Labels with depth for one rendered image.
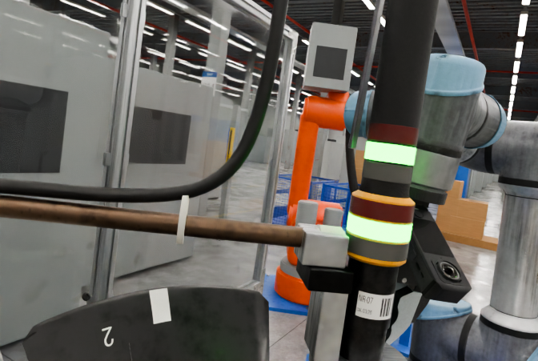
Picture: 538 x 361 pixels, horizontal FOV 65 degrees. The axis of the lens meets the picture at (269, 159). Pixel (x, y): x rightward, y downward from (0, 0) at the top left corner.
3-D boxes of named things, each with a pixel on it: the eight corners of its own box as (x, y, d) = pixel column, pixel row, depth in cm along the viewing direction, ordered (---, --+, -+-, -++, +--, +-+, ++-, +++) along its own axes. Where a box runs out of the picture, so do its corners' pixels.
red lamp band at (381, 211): (361, 218, 27) (364, 200, 27) (341, 206, 31) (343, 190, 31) (424, 226, 28) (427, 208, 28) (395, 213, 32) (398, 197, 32)
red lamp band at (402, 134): (378, 140, 27) (380, 122, 27) (359, 139, 31) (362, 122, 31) (426, 147, 28) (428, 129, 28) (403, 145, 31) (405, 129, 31)
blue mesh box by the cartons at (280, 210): (258, 228, 734) (266, 173, 729) (291, 220, 845) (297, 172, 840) (304, 240, 691) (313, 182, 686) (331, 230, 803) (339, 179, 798)
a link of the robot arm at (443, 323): (421, 338, 105) (429, 285, 105) (479, 363, 96) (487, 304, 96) (399, 351, 96) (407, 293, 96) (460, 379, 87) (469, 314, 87)
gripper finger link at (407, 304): (380, 332, 58) (399, 269, 56) (402, 359, 52) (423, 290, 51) (359, 330, 57) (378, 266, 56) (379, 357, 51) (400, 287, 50)
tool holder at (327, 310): (291, 397, 26) (313, 240, 25) (275, 339, 33) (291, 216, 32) (427, 403, 27) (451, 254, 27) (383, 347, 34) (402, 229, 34)
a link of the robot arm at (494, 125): (435, 96, 66) (403, 82, 58) (515, 97, 58) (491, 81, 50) (427, 146, 66) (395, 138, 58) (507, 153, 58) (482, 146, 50)
